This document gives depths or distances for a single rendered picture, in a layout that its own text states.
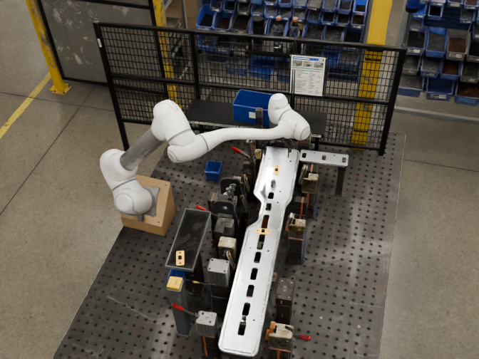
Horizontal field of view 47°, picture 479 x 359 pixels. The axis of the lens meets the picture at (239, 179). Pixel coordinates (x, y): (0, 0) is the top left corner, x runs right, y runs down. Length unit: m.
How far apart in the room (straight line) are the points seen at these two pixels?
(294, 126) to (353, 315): 1.06
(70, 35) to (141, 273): 2.76
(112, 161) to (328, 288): 1.39
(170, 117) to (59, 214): 2.14
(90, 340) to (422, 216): 2.65
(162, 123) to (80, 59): 2.85
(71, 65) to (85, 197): 1.47
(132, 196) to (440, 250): 2.34
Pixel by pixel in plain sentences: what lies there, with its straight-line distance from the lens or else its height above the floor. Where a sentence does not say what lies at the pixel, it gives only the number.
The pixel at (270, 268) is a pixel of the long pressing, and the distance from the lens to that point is 2.86.
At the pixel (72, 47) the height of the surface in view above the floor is 0.54.
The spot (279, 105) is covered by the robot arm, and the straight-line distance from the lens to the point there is 2.91.
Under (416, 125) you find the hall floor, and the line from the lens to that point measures 5.29.
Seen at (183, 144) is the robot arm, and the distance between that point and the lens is 2.70.
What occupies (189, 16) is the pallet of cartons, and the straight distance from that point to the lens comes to 5.79.
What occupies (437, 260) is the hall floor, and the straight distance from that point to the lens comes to 4.30.
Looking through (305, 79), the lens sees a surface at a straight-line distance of 3.53.
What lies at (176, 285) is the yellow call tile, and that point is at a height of 1.16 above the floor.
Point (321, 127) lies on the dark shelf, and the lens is 3.55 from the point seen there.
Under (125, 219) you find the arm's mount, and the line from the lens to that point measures 3.45.
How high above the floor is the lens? 3.36
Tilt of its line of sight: 47 degrees down
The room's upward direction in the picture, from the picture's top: 3 degrees counter-clockwise
